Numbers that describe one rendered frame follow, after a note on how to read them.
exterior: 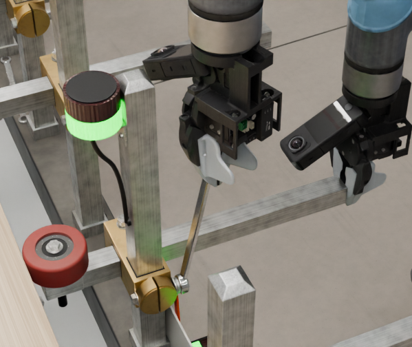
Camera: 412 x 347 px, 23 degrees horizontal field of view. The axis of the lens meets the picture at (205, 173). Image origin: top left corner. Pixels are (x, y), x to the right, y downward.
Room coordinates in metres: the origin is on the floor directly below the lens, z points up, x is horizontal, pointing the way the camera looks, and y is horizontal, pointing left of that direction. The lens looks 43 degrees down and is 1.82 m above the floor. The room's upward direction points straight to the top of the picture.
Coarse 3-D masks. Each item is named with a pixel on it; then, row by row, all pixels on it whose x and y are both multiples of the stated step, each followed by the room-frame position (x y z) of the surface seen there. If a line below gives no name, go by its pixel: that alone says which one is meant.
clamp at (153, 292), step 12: (108, 228) 0.91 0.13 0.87; (108, 240) 0.90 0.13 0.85; (120, 240) 0.89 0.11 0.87; (120, 252) 0.87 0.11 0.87; (120, 264) 0.86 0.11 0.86; (120, 276) 0.86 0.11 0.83; (132, 276) 0.82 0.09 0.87; (144, 276) 0.82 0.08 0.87; (156, 276) 0.82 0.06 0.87; (168, 276) 0.83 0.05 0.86; (132, 288) 0.82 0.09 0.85; (144, 288) 0.81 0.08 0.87; (156, 288) 0.81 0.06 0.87; (168, 288) 0.81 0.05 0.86; (132, 300) 0.80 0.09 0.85; (144, 300) 0.80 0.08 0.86; (156, 300) 0.80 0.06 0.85; (168, 300) 0.81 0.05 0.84; (144, 312) 0.80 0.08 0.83; (156, 312) 0.80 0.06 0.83
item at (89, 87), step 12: (84, 72) 0.85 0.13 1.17; (96, 72) 0.85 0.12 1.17; (72, 84) 0.83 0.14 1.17; (84, 84) 0.83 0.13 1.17; (96, 84) 0.83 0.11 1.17; (108, 84) 0.83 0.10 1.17; (72, 96) 0.81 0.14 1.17; (84, 96) 0.81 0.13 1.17; (96, 96) 0.81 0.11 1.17; (108, 96) 0.81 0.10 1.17; (120, 132) 0.83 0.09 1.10; (96, 144) 0.83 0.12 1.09; (120, 180) 0.83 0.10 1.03; (120, 192) 0.83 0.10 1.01
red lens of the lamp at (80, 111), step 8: (80, 72) 0.85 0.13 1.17; (104, 72) 0.85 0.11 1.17; (64, 88) 0.83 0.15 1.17; (64, 96) 0.81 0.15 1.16; (112, 96) 0.81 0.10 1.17; (120, 96) 0.83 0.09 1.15; (64, 104) 0.82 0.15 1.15; (72, 104) 0.80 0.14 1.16; (80, 104) 0.80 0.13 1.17; (88, 104) 0.80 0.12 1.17; (96, 104) 0.80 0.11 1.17; (104, 104) 0.80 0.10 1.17; (112, 104) 0.81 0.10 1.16; (120, 104) 0.83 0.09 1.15; (72, 112) 0.80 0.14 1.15; (80, 112) 0.80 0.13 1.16; (88, 112) 0.80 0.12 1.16; (96, 112) 0.80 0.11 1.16; (104, 112) 0.80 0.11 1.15; (112, 112) 0.81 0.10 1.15; (80, 120) 0.80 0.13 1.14; (88, 120) 0.80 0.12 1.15; (96, 120) 0.80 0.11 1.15
